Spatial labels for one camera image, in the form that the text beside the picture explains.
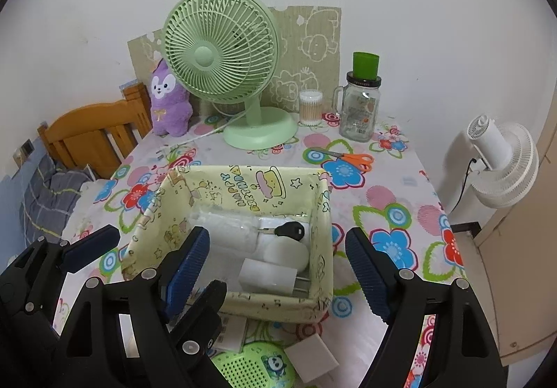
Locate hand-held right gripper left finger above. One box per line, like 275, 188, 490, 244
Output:
61, 226, 212, 388

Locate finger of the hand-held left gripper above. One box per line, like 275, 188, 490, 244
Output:
9, 225, 121, 284
167, 279, 228, 371

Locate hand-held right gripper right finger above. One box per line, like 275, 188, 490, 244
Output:
345, 227, 508, 388

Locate clear plastic packet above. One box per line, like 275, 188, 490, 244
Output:
189, 207, 262, 258

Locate white charger adapter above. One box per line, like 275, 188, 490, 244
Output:
239, 258, 312, 297

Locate green perforated panda pouch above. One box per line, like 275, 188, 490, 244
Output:
211, 341, 297, 388

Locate white oval case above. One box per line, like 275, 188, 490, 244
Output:
257, 236, 311, 273

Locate black car key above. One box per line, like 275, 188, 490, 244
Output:
257, 222, 305, 241

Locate yellow fabric storage box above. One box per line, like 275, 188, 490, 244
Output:
121, 165, 335, 322

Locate plaid grey bedding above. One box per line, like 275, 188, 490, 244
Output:
17, 153, 94, 241

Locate white square block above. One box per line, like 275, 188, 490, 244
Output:
283, 335, 340, 384

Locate wooden chair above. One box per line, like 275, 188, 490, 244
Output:
37, 81, 153, 180

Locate purple plush toy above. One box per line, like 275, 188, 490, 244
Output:
150, 58, 193, 137

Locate glass jar mug green lid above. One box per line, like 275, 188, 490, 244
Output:
333, 52, 384, 142

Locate white standing fan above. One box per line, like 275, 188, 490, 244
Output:
465, 114, 540, 209

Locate cotton swab container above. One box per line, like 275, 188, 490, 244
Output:
298, 90, 324, 125

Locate green desk fan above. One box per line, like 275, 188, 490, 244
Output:
163, 0, 299, 150

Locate patterned cardboard board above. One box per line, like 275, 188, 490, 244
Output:
127, 4, 342, 119

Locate black metal frame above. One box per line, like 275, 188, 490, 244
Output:
450, 222, 483, 240

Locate orange handled scissors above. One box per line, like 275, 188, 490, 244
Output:
308, 147, 375, 173

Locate wall socket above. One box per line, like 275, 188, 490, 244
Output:
15, 140, 34, 167

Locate black fan cable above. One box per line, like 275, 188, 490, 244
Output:
450, 157, 477, 215

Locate white fan cord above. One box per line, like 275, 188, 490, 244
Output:
180, 112, 249, 145

